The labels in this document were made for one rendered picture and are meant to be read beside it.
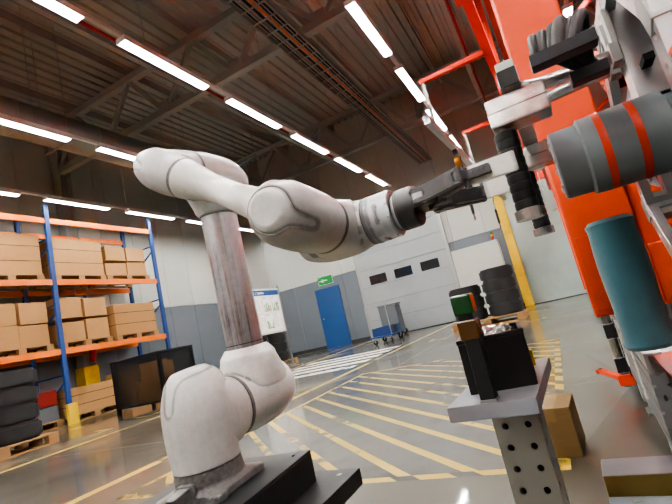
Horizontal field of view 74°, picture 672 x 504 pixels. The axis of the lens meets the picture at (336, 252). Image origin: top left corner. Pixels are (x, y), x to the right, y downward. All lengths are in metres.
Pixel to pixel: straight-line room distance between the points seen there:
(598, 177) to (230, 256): 0.87
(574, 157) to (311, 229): 0.48
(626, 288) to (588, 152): 0.28
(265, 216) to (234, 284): 0.58
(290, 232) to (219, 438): 0.57
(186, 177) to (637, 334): 0.99
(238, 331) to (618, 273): 0.88
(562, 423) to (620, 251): 1.06
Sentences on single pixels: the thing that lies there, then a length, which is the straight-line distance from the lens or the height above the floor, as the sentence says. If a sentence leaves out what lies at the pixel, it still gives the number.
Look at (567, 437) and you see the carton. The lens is 1.96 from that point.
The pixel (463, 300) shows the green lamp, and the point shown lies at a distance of 0.91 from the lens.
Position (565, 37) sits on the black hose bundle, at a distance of 0.80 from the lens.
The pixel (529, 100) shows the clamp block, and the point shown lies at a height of 0.92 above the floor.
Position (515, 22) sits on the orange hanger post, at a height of 1.40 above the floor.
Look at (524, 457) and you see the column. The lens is 1.17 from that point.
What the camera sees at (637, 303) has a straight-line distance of 1.01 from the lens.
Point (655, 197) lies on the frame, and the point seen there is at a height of 0.77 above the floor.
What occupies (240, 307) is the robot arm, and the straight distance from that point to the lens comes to 1.22.
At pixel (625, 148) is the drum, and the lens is 0.89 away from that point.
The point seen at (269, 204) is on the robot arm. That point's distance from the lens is 0.66.
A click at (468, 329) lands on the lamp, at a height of 0.59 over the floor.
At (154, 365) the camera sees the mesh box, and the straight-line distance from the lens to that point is 8.62.
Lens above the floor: 0.65
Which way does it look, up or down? 9 degrees up
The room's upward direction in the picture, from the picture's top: 13 degrees counter-clockwise
